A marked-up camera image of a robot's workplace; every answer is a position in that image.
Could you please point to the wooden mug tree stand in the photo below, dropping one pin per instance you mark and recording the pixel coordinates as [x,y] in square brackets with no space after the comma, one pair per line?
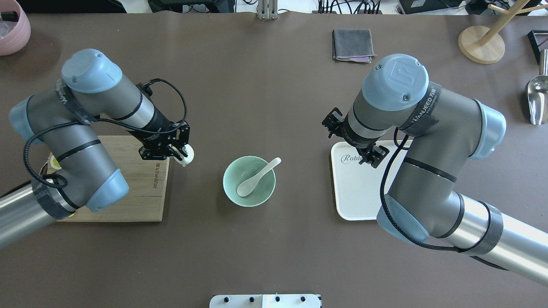
[484,45]

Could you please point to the white ceramic spoon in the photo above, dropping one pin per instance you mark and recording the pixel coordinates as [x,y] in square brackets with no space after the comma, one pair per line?
[248,186]

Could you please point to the white steamed bun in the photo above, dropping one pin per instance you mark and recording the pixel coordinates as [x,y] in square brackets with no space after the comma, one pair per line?
[185,155]

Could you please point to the wooden cutting board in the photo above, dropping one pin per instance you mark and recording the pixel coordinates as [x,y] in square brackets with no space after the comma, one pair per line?
[146,179]

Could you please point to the metal scoop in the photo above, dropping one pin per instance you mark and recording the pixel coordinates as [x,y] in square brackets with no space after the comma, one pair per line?
[537,93]

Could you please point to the pink bowl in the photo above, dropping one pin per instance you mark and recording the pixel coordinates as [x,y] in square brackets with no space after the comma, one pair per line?
[14,37]

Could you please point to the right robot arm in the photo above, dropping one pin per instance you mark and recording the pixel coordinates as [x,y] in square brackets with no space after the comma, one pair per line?
[421,206]

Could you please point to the cream rabbit tray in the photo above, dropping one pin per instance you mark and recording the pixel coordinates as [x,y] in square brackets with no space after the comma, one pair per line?
[356,187]

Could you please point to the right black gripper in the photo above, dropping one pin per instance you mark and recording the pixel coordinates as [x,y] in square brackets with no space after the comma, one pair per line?
[367,144]

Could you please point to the folded grey cloth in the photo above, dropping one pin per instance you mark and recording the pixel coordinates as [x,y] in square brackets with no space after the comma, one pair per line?
[352,45]

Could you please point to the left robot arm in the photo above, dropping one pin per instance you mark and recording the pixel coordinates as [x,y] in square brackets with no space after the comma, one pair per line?
[68,163]

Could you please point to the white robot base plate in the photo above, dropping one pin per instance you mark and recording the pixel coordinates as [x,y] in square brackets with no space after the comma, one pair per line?
[297,300]

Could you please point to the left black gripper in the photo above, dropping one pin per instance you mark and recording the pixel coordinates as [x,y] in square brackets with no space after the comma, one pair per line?
[163,125]

